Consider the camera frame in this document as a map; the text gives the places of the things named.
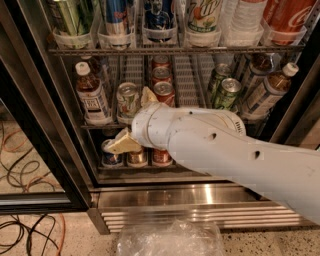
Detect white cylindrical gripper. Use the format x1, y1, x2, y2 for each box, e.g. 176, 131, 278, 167
105, 87, 177, 154

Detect white 7up can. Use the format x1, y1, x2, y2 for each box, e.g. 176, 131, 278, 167
116, 82, 140, 124

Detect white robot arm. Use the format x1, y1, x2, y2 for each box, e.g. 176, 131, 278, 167
104, 89, 320, 224

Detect brown soda can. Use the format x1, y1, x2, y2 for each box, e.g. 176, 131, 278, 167
127, 149, 147, 165

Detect front red Coca-Cola can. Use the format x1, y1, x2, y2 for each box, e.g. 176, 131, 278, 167
153, 81, 175, 107

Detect red coca-cola can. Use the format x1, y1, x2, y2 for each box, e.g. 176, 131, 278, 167
153, 149, 172, 165
152, 55, 171, 69
153, 81, 175, 107
152, 67, 172, 84

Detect bottom red Coca-Cola can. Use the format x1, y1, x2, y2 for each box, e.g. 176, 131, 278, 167
153, 149, 172, 165

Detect blue Pepsi can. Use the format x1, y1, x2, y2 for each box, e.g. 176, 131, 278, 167
101, 139, 123, 168

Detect rear red Coca-Cola can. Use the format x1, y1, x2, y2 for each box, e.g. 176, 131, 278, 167
152, 55, 171, 69

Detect stainless steel fridge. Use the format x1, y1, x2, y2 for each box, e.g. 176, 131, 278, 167
0, 0, 319, 234

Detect front green soda can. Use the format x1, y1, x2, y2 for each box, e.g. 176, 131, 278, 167
213, 78, 241, 110

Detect green soda can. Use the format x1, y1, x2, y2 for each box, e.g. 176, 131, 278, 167
213, 78, 241, 110
207, 63, 231, 96

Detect rear green soda can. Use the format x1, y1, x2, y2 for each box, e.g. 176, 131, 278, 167
207, 63, 231, 96

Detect top dark blue can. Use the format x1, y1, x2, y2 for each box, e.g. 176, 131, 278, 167
144, 0, 174, 30

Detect top Red Bull can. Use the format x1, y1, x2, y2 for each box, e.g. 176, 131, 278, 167
105, 0, 131, 36

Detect left glass fridge door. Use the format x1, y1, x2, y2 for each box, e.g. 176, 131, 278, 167
0, 61, 90, 215

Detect top green can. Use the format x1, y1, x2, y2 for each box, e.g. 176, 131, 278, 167
46, 0, 95, 36

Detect top 7up can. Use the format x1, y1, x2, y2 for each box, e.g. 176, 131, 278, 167
186, 0, 222, 33

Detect top Coca-Cola can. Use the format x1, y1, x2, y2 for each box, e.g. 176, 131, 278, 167
263, 0, 317, 46

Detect left iced tea bottle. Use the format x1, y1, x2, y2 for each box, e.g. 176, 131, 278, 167
75, 62, 109, 120

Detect clear plastic bag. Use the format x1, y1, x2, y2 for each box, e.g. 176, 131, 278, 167
116, 219, 225, 256

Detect right rear tea bottle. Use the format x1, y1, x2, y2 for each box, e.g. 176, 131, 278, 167
241, 53, 274, 98

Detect right front tea bottle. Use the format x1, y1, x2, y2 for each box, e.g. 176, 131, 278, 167
242, 62, 299, 116

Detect top white bottle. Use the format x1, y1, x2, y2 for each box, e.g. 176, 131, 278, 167
222, 0, 267, 32

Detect black floor cables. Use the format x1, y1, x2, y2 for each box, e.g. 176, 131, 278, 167
0, 119, 61, 256

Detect orange floor cable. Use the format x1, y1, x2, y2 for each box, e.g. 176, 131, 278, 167
0, 128, 66, 256

